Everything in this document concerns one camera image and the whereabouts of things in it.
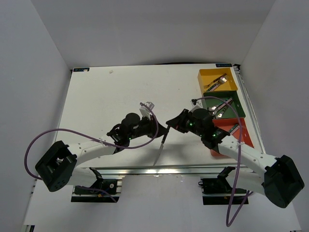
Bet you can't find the pink handled spoon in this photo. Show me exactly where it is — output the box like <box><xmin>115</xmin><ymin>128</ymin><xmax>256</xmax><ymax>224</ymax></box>
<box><xmin>208</xmin><ymin>98</ymin><xmax>233</xmax><ymax>112</ymax></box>

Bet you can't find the pink handled fork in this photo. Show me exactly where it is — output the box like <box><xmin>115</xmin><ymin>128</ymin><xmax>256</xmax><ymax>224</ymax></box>
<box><xmin>206</xmin><ymin>77</ymin><xmax>228</xmax><ymax>92</ymax></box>

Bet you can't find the green handled knife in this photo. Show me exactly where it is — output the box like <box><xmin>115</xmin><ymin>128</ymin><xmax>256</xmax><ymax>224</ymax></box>
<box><xmin>216</xmin><ymin>128</ymin><xmax>230</xmax><ymax>136</ymax></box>

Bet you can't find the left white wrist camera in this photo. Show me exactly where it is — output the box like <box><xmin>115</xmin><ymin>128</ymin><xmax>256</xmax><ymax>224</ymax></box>
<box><xmin>140</xmin><ymin>101</ymin><xmax>155</xmax><ymax>119</ymax></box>

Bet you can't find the left blue table sticker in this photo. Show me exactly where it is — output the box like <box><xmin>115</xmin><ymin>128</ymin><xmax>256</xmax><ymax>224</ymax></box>
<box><xmin>72</xmin><ymin>67</ymin><xmax>90</xmax><ymax>72</ymax></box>

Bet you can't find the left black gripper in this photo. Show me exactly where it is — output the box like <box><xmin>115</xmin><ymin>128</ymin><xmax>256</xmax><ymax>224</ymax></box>
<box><xmin>128</xmin><ymin>114</ymin><xmax>169</xmax><ymax>140</ymax></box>

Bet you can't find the orange container box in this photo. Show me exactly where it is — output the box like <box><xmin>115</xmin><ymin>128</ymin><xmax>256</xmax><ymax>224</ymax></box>
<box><xmin>209</xmin><ymin>117</ymin><xmax>254</xmax><ymax>158</ymax></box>

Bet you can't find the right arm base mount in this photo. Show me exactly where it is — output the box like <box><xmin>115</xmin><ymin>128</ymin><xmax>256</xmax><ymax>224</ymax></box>
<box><xmin>198</xmin><ymin>166</ymin><xmax>236</xmax><ymax>205</ymax></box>

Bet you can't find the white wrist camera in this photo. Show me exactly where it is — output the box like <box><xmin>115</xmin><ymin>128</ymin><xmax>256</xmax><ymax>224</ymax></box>
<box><xmin>190</xmin><ymin>99</ymin><xmax>203</xmax><ymax>111</ymax></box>
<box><xmin>140</xmin><ymin>101</ymin><xmax>155</xmax><ymax>119</ymax></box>

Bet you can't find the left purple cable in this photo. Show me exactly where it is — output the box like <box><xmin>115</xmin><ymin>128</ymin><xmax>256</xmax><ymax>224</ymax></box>
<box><xmin>24</xmin><ymin>102</ymin><xmax>159</xmax><ymax>180</ymax></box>

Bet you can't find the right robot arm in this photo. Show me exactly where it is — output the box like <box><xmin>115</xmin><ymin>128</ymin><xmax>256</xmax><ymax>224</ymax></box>
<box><xmin>166</xmin><ymin>108</ymin><xmax>305</xmax><ymax>208</ymax></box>

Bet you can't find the yellow container box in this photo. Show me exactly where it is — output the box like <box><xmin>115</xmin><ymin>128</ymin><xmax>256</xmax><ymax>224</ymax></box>
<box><xmin>197</xmin><ymin>68</ymin><xmax>238</xmax><ymax>93</ymax></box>

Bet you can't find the aluminium table frame rail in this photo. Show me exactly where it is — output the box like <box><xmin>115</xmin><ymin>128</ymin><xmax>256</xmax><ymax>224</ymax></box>
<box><xmin>96</xmin><ymin>164</ymin><xmax>233</xmax><ymax>176</ymax></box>

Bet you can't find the dark handled spoon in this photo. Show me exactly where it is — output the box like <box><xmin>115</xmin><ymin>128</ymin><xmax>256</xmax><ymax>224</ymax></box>
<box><xmin>212</xmin><ymin>103</ymin><xmax>228</xmax><ymax>116</ymax></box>

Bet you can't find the green handled spoon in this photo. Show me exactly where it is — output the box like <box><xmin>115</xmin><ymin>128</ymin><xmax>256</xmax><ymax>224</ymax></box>
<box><xmin>215</xmin><ymin>106</ymin><xmax>228</xmax><ymax>119</ymax></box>

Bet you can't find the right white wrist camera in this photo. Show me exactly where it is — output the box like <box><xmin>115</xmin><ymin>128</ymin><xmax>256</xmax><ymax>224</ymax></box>
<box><xmin>190</xmin><ymin>99</ymin><xmax>203</xmax><ymax>111</ymax></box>

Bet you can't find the pink handled knife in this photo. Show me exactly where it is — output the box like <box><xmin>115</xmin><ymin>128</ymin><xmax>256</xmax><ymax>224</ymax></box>
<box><xmin>229</xmin><ymin>124</ymin><xmax>240</xmax><ymax>135</ymax></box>

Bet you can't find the dark handled fork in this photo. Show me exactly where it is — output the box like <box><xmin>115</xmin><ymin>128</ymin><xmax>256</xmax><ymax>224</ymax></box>
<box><xmin>203</xmin><ymin>74</ymin><xmax>228</xmax><ymax>88</ymax></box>

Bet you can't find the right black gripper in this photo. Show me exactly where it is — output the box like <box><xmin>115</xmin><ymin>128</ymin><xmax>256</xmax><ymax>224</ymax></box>
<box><xmin>167</xmin><ymin>109</ymin><xmax>204</xmax><ymax>138</ymax></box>

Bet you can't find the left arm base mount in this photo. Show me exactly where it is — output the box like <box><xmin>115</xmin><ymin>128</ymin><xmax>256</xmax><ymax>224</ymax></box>
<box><xmin>71</xmin><ymin>168</ymin><xmax>120</xmax><ymax>203</ymax></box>

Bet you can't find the blue table sticker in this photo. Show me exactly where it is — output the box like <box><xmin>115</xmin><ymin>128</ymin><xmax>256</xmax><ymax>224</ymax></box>
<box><xmin>72</xmin><ymin>67</ymin><xmax>90</xmax><ymax>72</ymax></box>
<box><xmin>215</xmin><ymin>63</ymin><xmax>233</xmax><ymax>68</ymax></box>

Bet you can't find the green handled fork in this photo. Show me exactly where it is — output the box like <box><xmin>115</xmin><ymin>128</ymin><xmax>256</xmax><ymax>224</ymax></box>
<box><xmin>208</xmin><ymin>73</ymin><xmax>226</xmax><ymax>86</ymax></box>

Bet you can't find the right blue table sticker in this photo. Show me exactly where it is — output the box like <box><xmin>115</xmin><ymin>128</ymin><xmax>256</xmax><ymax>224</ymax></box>
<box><xmin>215</xmin><ymin>63</ymin><xmax>233</xmax><ymax>68</ymax></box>

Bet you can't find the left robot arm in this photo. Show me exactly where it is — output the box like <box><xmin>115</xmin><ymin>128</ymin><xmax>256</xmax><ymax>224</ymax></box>
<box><xmin>35</xmin><ymin>113</ymin><xmax>168</xmax><ymax>193</ymax></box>

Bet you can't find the green container box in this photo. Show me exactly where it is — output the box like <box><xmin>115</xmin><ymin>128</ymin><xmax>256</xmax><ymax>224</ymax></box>
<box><xmin>201</xmin><ymin>90</ymin><xmax>246</xmax><ymax>119</ymax></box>

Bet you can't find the dark handled knife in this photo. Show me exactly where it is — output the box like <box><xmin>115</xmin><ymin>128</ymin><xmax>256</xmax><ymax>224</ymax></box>
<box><xmin>153</xmin><ymin>126</ymin><xmax>170</xmax><ymax>166</ymax></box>

